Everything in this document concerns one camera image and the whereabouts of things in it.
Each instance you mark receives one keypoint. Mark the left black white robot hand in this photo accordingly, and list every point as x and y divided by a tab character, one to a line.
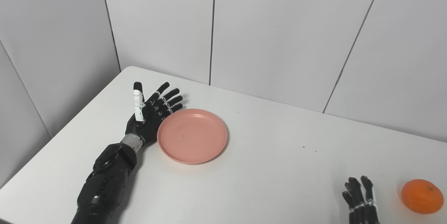
148	119

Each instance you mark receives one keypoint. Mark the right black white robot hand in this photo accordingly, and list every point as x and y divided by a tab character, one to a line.
359	203

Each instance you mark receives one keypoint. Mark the pink round plate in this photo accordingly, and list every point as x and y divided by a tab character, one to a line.
192	136

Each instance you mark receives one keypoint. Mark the orange fruit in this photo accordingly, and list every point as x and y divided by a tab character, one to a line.
422	196

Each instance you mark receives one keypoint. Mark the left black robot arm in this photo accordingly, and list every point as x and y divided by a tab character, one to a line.
104	182

